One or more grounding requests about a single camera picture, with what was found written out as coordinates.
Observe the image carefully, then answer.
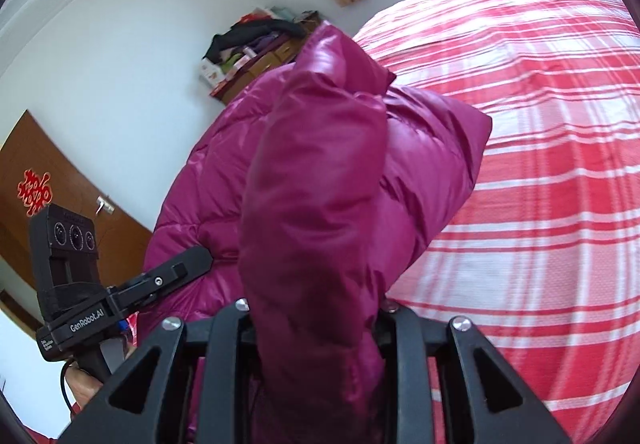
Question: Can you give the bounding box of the magenta quilted down jacket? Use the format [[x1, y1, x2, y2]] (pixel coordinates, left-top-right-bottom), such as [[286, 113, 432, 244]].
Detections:
[[137, 23, 492, 443]]

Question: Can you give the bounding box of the black clothes pile on desk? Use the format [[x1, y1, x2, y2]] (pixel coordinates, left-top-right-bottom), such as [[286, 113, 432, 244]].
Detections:
[[203, 19, 306, 63]]

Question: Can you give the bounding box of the person's left hand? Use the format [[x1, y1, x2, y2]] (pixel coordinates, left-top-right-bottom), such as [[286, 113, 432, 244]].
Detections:
[[64, 365, 103, 412]]

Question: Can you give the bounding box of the brown wooden door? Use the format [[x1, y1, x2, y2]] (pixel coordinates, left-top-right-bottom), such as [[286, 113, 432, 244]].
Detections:
[[0, 112, 151, 286]]

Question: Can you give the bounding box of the red double happiness decal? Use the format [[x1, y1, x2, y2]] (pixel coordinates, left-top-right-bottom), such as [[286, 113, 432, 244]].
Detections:
[[16, 169, 53, 217]]

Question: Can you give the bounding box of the white box on desk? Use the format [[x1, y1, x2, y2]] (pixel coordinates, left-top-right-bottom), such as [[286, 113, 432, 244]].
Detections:
[[200, 58, 224, 88]]

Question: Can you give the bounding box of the brown wooden desk cabinet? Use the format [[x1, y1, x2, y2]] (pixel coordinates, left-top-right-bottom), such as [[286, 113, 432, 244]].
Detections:
[[209, 10, 321, 104]]

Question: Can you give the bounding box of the red white plaid bed sheet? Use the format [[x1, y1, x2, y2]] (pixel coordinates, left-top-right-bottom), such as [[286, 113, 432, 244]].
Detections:
[[356, 0, 639, 443]]

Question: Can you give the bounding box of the black camera module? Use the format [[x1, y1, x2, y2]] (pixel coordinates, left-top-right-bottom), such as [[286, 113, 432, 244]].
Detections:
[[29, 203, 103, 323]]

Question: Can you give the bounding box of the silver door handle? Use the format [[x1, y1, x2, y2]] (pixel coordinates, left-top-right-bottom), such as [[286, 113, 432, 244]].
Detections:
[[96, 196, 115, 215]]

